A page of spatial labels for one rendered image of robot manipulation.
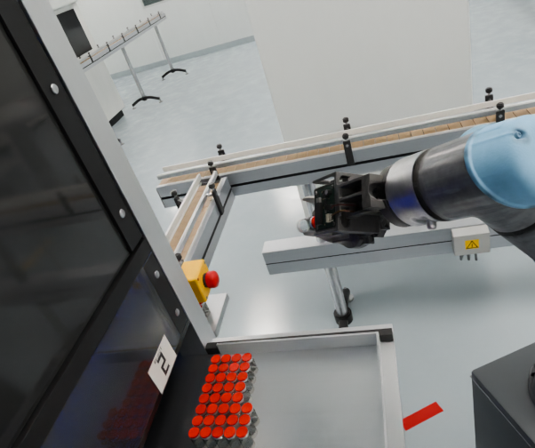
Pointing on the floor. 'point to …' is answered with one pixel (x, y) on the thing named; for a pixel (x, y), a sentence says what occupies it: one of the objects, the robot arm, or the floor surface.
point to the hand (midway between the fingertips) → (323, 221)
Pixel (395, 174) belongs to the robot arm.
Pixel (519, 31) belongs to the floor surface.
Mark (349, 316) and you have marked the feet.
